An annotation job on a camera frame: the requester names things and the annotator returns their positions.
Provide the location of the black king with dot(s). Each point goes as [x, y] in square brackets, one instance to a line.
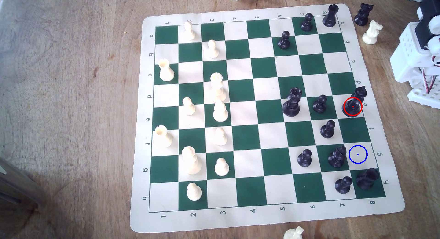
[353, 108]

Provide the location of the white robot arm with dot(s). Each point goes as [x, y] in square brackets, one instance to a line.
[407, 56]

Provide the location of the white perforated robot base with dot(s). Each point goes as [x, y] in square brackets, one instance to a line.
[421, 96]

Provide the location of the green white chess mat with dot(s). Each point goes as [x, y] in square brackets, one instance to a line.
[247, 94]

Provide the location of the white bishop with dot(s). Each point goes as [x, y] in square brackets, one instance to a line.
[220, 112]

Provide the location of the white pawn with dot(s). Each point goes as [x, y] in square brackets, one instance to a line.
[221, 168]
[213, 51]
[194, 193]
[220, 137]
[188, 108]
[188, 32]

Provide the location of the white queen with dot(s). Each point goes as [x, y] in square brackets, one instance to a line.
[218, 89]

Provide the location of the white king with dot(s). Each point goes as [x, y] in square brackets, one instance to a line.
[191, 162]

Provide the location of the white rook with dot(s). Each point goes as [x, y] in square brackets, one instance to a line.
[163, 137]
[166, 73]

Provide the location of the black queen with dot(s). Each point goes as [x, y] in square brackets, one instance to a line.
[292, 104]

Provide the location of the black pawn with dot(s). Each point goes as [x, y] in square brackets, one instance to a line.
[327, 130]
[343, 186]
[284, 42]
[304, 159]
[306, 24]
[320, 106]

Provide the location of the black knight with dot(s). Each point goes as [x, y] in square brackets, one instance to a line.
[362, 16]
[336, 158]

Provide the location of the white knight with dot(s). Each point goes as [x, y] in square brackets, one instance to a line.
[371, 34]
[292, 234]

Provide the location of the black rook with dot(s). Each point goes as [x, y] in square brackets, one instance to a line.
[366, 179]
[330, 18]

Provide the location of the grey metal object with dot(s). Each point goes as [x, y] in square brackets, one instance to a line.
[17, 184]

